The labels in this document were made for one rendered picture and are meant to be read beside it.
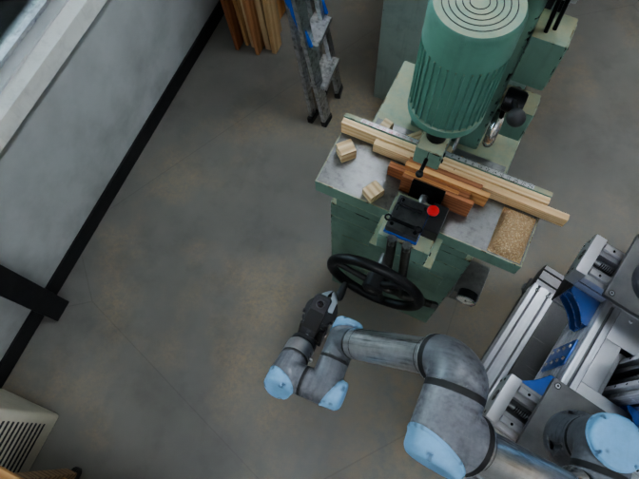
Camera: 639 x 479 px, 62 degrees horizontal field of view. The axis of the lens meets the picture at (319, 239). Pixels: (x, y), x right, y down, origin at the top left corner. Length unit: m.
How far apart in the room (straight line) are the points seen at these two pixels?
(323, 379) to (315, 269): 1.09
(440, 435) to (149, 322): 1.66
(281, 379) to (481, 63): 0.81
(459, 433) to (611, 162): 2.06
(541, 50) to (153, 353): 1.82
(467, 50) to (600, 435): 0.82
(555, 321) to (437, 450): 1.32
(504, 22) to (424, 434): 0.72
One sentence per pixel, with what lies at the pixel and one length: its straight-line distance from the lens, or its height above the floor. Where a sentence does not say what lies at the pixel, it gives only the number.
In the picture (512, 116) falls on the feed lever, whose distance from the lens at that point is 1.04.
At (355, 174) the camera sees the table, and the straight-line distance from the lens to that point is 1.51.
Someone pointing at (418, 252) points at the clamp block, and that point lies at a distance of 1.37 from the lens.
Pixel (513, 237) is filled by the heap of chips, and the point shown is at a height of 0.94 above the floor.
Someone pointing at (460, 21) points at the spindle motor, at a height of 1.50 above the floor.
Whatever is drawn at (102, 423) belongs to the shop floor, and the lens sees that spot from 2.42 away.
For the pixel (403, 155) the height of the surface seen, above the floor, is 0.94.
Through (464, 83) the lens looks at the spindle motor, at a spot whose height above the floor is 1.39.
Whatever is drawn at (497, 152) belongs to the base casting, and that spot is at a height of 0.80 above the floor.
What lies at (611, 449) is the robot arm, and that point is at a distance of 1.31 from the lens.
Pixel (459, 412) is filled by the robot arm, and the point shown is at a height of 1.25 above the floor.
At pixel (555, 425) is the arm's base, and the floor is 0.86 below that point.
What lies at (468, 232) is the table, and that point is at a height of 0.90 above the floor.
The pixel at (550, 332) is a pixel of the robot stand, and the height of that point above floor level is 0.21.
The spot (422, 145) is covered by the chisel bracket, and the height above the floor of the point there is 1.07.
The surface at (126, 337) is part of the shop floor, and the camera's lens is 2.43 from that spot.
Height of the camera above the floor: 2.23
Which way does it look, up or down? 69 degrees down
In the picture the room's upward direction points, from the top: 5 degrees counter-clockwise
